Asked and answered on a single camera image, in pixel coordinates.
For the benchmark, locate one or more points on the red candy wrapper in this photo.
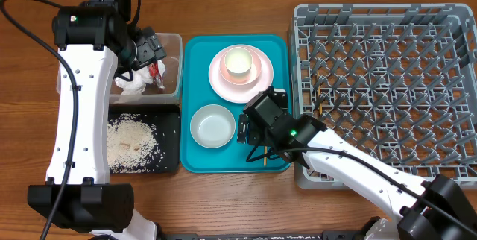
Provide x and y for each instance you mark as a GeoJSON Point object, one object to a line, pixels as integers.
{"type": "Point", "coordinates": [156, 71]}

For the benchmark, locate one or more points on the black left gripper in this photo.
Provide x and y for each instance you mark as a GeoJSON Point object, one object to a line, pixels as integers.
{"type": "Point", "coordinates": [149, 46]}

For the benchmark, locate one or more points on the white napkin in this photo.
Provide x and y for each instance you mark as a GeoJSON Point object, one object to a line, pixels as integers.
{"type": "Point", "coordinates": [141, 79]}

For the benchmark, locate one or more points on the grey dishwasher rack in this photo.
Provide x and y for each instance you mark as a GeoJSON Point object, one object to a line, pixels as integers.
{"type": "Point", "coordinates": [398, 81]}

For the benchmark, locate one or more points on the cream paper cup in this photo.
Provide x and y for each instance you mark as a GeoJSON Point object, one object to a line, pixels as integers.
{"type": "Point", "coordinates": [238, 61]}

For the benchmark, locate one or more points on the black plastic tray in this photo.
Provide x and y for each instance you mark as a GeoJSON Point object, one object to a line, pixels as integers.
{"type": "Point", "coordinates": [167, 119]}

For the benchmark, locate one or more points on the pink plate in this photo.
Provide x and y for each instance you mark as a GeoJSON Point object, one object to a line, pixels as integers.
{"type": "Point", "coordinates": [240, 94]}

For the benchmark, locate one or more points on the black mounting rail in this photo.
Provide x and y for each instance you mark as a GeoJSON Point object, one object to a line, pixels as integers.
{"type": "Point", "coordinates": [325, 235]}

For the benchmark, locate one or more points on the clear plastic bin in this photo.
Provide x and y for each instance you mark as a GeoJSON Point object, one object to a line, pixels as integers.
{"type": "Point", "coordinates": [171, 68]}

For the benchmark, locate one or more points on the pink bowl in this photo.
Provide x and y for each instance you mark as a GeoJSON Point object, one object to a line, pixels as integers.
{"type": "Point", "coordinates": [248, 79]}

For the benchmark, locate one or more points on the white rice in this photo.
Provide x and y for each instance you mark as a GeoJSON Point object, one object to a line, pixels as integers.
{"type": "Point", "coordinates": [132, 144]}

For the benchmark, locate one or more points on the wooden chopstick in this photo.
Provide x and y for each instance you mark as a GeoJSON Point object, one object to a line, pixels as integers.
{"type": "Point", "coordinates": [265, 160]}
{"type": "Point", "coordinates": [318, 101]}

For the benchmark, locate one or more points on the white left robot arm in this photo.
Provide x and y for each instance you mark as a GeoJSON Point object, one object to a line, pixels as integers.
{"type": "Point", "coordinates": [77, 193]}

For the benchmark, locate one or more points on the white bowl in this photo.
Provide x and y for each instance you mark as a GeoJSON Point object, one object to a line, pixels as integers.
{"type": "Point", "coordinates": [212, 126]}

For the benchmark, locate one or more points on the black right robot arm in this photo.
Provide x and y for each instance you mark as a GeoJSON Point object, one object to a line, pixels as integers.
{"type": "Point", "coordinates": [415, 207]}

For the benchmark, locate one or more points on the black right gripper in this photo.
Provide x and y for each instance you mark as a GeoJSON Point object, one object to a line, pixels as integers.
{"type": "Point", "coordinates": [254, 136]}

